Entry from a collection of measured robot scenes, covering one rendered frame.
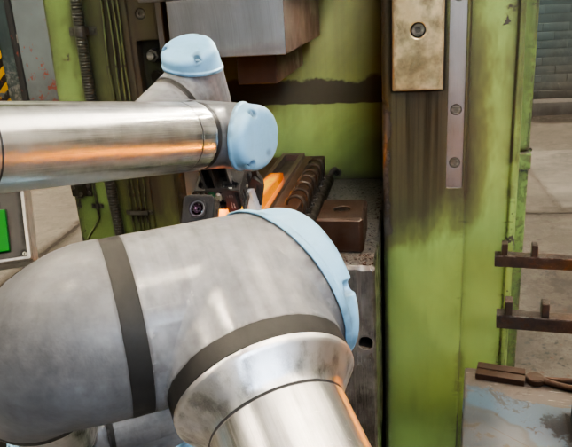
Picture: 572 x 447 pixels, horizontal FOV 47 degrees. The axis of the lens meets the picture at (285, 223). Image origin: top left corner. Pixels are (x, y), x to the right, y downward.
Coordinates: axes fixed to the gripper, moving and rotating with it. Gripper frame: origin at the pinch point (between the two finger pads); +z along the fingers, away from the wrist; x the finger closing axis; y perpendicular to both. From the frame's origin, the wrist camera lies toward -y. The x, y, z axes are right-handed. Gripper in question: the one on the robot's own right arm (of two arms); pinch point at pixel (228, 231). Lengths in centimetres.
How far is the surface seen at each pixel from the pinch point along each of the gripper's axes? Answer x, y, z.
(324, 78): 8, -16, 65
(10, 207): -40.7, -2.7, 5.0
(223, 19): -2.2, -31.6, 16.5
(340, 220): 15.8, 4.0, 17.3
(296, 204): 7.0, 2.4, 21.9
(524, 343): 71, 100, 148
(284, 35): 7.8, -28.3, 16.6
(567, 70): 180, 48, 614
